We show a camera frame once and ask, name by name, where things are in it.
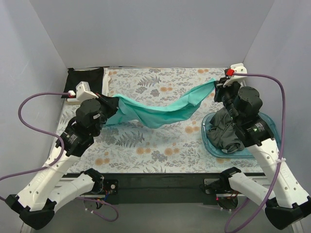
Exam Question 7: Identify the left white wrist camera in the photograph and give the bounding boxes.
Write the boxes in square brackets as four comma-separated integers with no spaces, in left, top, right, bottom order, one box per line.
[67,81,97,103]

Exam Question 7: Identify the folded beige t shirt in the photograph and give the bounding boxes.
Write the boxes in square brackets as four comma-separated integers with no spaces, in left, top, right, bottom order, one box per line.
[66,99,81,105]

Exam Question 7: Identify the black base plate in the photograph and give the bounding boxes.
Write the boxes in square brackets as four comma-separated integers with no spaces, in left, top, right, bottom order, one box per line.
[105,173,235,205]

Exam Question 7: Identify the teal t shirt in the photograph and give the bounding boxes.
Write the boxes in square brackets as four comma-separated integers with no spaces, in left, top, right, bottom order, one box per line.
[106,78,215,129]

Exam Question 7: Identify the dark grey t shirt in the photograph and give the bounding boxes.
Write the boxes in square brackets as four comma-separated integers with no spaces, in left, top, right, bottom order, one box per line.
[206,108,245,154]

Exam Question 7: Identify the folded white t shirt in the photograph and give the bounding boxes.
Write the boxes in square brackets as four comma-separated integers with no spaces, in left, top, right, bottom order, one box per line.
[81,68,111,96]

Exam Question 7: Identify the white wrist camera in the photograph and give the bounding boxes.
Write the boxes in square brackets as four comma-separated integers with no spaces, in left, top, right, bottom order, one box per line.
[67,81,97,103]
[224,63,247,87]

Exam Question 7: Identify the folded black t shirt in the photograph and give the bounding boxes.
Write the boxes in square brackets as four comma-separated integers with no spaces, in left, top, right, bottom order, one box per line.
[63,67,104,97]

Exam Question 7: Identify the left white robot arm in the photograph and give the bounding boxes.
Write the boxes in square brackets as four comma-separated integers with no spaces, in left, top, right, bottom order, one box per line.
[5,93,119,230]

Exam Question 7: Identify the floral table cloth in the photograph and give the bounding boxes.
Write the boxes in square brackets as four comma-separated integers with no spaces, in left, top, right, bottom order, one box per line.
[69,68,260,173]

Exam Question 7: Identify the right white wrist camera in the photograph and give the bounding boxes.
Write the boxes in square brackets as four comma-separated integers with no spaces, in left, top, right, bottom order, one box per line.
[224,63,247,87]

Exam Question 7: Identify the blue transparent plastic basket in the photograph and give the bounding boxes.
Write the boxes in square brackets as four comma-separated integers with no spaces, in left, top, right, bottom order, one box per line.
[201,111,283,160]

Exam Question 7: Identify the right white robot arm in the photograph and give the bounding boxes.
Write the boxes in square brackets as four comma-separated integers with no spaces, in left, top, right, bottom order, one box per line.
[214,78,311,230]

